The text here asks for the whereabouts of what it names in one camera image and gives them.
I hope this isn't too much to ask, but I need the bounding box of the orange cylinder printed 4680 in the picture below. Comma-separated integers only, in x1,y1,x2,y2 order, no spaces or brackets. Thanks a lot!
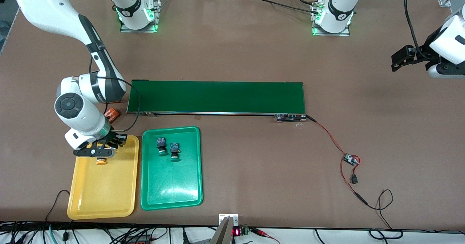
104,107,121,124

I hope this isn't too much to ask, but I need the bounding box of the yellow plastic tray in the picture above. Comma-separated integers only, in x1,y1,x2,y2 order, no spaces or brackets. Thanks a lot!
67,135,140,220

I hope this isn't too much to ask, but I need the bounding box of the green plastic tray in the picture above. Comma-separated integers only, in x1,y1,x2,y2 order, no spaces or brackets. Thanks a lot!
141,126,203,211

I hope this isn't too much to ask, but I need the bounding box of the green conveyor belt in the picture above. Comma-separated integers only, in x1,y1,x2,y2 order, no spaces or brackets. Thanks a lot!
126,80,307,123

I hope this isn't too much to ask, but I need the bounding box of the red clip lead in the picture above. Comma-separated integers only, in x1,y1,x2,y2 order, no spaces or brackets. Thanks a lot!
251,228,281,244

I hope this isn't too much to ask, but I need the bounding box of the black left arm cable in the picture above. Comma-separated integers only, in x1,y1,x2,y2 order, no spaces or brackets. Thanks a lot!
404,0,424,54

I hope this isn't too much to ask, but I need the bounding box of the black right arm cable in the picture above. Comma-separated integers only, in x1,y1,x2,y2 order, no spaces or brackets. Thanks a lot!
89,52,142,133

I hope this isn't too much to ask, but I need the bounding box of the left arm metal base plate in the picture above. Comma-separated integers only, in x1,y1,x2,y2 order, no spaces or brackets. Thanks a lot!
312,0,351,37

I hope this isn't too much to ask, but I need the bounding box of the thin black table cable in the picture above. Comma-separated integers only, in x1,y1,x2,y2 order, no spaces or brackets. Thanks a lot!
45,190,71,223

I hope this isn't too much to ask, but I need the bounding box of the red and black wire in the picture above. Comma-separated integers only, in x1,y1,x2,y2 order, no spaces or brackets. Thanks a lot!
306,115,369,206

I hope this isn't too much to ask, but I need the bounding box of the black cable to arm base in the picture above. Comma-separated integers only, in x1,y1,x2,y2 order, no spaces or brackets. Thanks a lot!
247,0,320,14

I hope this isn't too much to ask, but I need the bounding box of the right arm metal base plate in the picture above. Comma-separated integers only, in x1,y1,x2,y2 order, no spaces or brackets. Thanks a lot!
120,0,163,33

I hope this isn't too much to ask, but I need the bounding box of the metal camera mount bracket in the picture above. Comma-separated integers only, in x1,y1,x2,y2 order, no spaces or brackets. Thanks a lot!
210,213,239,244

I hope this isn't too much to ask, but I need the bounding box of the looped black power cable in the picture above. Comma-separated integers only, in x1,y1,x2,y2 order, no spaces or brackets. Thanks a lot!
366,189,404,239

